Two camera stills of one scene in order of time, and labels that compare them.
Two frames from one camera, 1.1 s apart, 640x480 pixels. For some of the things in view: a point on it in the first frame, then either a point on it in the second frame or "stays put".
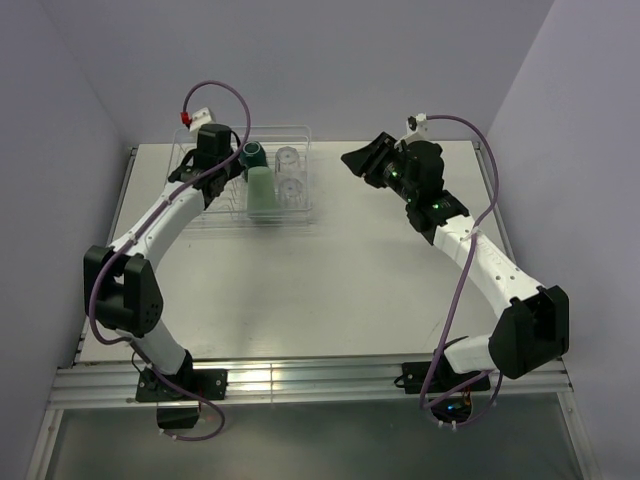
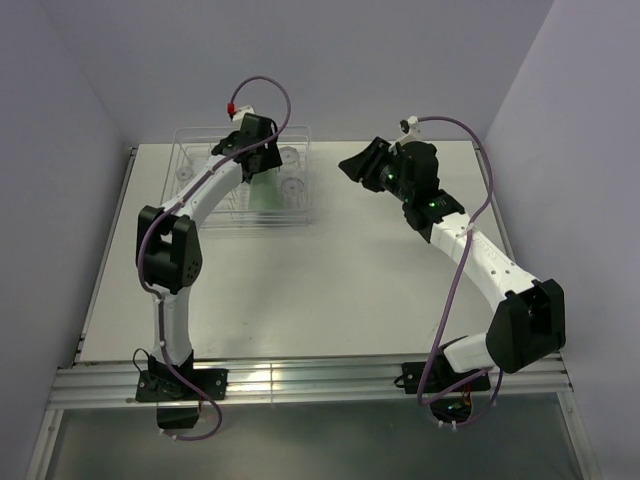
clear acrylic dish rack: x=289 y=151 stays put
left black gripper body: x=231 y=169 -> x=270 y=158
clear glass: x=291 y=195 stays put
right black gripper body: x=391 y=175 stays put
